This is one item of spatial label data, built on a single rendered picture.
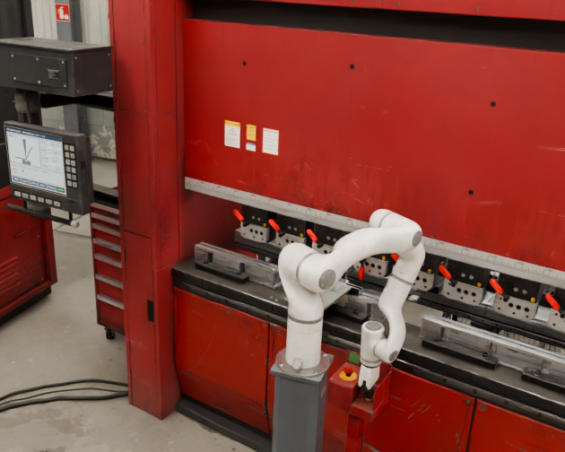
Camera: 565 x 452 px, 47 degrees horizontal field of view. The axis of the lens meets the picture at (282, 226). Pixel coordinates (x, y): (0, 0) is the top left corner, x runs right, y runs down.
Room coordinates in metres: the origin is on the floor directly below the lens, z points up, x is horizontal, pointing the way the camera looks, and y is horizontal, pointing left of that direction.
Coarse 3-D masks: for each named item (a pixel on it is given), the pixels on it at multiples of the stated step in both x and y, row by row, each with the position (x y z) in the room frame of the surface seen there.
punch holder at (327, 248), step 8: (320, 224) 2.62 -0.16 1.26; (320, 232) 2.62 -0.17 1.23; (328, 232) 2.60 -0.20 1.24; (336, 232) 2.58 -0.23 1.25; (344, 232) 2.56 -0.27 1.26; (320, 240) 2.62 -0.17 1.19; (328, 240) 2.60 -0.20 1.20; (336, 240) 2.57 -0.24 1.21; (320, 248) 2.61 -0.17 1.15; (328, 248) 2.59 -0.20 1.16
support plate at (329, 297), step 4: (340, 288) 2.54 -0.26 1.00; (344, 288) 2.54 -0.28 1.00; (348, 288) 2.54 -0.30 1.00; (320, 292) 2.49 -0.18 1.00; (324, 292) 2.49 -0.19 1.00; (328, 292) 2.49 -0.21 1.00; (332, 292) 2.49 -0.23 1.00; (336, 292) 2.50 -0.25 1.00; (340, 292) 2.50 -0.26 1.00; (344, 292) 2.50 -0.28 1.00; (324, 296) 2.46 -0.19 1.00; (328, 296) 2.46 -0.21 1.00; (332, 296) 2.46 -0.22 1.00; (336, 296) 2.46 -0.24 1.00; (340, 296) 2.47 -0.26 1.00; (324, 300) 2.42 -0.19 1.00; (328, 300) 2.42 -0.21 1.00; (332, 300) 2.42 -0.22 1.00; (324, 304) 2.38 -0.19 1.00; (328, 304) 2.39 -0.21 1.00; (324, 308) 2.35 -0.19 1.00
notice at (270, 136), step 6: (264, 132) 2.79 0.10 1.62; (270, 132) 2.77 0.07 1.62; (276, 132) 2.75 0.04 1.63; (264, 138) 2.79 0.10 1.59; (270, 138) 2.77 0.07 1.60; (276, 138) 2.75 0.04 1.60; (264, 144) 2.79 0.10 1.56; (270, 144) 2.77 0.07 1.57; (276, 144) 2.75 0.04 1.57; (264, 150) 2.79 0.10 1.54; (270, 150) 2.77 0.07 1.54; (276, 150) 2.75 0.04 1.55
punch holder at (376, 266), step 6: (366, 258) 2.49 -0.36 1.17; (372, 258) 2.48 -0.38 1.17; (378, 258) 2.47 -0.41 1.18; (390, 258) 2.49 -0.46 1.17; (354, 264) 2.52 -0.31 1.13; (360, 264) 2.51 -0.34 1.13; (366, 264) 2.50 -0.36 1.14; (372, 264) 2.49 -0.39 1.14; (378, 264) 2.46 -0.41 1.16; (384, 264) 2.45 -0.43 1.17; (390, 264) 2.49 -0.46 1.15; (366, 270) 2.49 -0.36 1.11; (372, 270) 2.48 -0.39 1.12; (378, 270) 2.46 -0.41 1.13; (384, 270) 2.45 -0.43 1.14; (390, 270) 2.50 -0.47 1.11; (378, 276) 2.46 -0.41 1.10; (384, 276) 2.47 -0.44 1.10
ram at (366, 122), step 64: (192, 64) 3.01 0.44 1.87; (256, 64) 2.82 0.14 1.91; (320, 64) 2.65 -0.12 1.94; (384, 64) 2.50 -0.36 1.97; (448, 64) 2.37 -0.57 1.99; (512, 64) 2.25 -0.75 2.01; (192, 128) 3.01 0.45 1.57; (256, 128) 2.81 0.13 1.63; (320, 128) 2.64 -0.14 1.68; (384, 128) 2.49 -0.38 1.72; (448, 128) 2.35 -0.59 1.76; (512, 128) 2.23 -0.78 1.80; (256, 192) 2.81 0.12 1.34; (320, 192) 2.63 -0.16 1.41; (384, 192) 2.47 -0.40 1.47; (448, 192) 2.33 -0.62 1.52; (512, 192) 2.21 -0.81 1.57; (448, 256) 2.31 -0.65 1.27; (512, 256) 2.19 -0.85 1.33
